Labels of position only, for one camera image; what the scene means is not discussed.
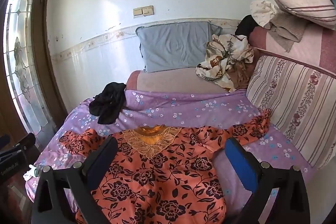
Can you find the stained glass wooden door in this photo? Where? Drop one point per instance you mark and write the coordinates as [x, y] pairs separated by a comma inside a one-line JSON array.
[[26, 56]]

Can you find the blue-grey pillow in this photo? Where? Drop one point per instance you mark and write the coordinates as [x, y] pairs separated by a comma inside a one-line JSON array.
[[173, 45]]

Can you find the pink striped floral cushion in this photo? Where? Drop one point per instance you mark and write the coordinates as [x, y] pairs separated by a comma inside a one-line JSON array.
[[294, 103]]

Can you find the pink sofa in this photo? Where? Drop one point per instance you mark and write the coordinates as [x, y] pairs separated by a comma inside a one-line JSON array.
[[170, 81]]

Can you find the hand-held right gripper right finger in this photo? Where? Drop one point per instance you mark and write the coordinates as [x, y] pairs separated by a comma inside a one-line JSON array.
[[241, 161]]

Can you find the cream light switch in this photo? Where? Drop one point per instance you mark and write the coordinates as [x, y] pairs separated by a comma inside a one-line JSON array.
[[148, 10], [137, 12]]

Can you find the black crumpled cloth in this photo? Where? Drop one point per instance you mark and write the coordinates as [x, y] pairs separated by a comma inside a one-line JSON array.
[[110, 103]]

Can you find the purple floral bedsheet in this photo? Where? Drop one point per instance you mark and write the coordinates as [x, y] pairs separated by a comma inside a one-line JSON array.
[[183, 108]]

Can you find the beige towel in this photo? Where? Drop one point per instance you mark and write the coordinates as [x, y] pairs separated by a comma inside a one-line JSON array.
[[286, 29]]

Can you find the pink striped pillow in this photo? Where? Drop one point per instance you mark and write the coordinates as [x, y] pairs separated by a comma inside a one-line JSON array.
[[299, 1]]

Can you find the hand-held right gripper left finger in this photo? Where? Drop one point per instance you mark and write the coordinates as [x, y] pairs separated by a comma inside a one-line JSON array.
[[101, 161]]

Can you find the cream brown floral cloth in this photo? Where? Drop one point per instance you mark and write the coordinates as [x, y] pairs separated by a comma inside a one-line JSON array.
[[220, 61]]

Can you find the orange black floral garment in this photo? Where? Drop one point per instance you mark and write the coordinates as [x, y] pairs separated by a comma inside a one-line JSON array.
[[162, 174]]

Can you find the cream patterned cloth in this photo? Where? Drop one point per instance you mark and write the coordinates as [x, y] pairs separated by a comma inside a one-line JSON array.
[[262, 12]]

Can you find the small white object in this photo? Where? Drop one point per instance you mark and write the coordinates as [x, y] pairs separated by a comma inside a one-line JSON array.
[[31, 172]]

